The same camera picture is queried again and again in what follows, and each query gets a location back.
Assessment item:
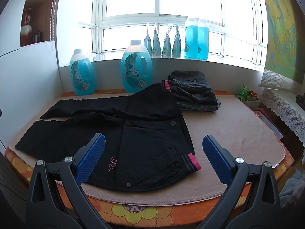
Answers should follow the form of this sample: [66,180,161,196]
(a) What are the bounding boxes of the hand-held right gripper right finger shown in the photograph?
[196,135,282,229]

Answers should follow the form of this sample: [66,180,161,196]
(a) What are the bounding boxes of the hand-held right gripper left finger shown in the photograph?
[26,133,112,229]

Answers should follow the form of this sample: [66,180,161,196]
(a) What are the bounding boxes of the black pants with pink waistband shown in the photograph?
[15,80,202,192]

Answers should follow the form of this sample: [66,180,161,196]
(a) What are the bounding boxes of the folded grey tweed pants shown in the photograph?
[168,70,218,106]

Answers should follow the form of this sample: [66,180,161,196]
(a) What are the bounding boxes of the beige blanket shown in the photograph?
[8,91,286,207]

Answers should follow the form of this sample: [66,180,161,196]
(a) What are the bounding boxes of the folded grey-blue jeans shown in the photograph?
[177,100,222,112]

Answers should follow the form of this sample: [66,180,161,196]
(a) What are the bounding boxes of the large blue detergent bottle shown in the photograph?
[69,49,96,95]
[120,40,153,93]

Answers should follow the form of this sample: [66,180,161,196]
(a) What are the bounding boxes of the white lace cloth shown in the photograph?
[260,88,305,147]

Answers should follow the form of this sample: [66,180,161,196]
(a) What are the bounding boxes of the white cabinet with wooden niches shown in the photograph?
[0,0,63,149]

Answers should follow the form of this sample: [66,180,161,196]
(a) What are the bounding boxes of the slim blue detergent bottle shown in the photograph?
[184,17,199,59]
[197,19,210,60]

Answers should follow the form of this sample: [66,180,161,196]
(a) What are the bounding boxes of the red and white vase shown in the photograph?
[21,8,33,47]

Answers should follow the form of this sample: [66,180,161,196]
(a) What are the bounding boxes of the white framed window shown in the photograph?
[79,0,268,67]

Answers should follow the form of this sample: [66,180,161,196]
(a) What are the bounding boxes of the yellow and blue wall tapestry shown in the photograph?
[259,0,303,91]

